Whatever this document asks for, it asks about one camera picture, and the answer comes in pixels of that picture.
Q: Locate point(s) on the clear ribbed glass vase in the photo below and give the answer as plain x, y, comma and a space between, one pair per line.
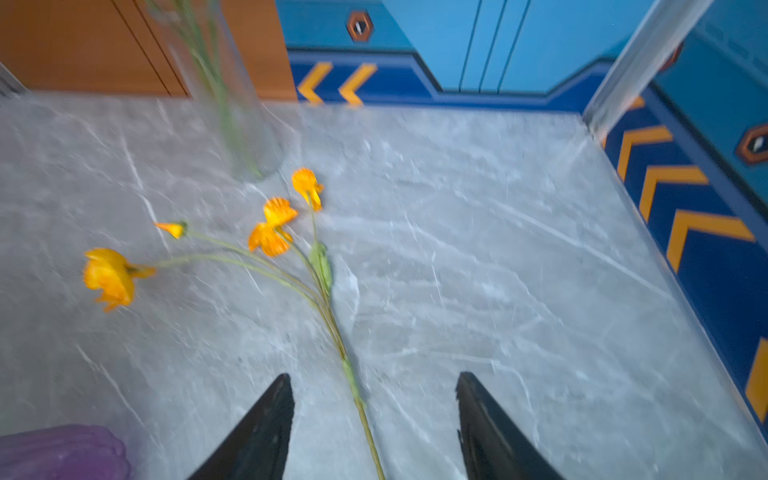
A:
203, 49

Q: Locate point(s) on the orange cosmos flower stem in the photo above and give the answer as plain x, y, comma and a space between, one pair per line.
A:
271, 251

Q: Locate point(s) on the right aluminium corner post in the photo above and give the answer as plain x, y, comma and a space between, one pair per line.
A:
664, 27

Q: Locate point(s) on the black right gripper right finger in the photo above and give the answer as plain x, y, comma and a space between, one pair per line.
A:
492, 445

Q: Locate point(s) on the purple ribbed glass vase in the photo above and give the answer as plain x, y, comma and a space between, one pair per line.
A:
64, 452

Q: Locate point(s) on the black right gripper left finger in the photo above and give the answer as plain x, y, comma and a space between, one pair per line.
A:
257, 448

